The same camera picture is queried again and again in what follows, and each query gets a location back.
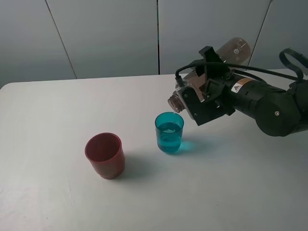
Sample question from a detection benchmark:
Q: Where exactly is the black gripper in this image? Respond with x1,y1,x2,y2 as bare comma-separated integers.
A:
196,46,235,115

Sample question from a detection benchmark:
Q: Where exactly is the smoky transparent plastic bottle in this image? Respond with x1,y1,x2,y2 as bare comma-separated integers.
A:
168,38,251,113

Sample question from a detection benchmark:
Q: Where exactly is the teal transparent plastic cup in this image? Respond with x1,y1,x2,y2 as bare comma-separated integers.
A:
154,112,184,154

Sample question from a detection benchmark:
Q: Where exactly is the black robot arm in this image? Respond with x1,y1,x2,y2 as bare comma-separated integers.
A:
192,47,308,137

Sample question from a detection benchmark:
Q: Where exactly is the red plastic cup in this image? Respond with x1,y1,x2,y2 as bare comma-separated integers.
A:
85,132,125,180

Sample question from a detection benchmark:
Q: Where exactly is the black camera cable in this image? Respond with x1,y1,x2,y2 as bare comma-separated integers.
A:
175,61,301,85

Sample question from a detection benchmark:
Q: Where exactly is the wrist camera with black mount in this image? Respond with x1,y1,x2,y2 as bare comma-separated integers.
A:
176,85,226,126

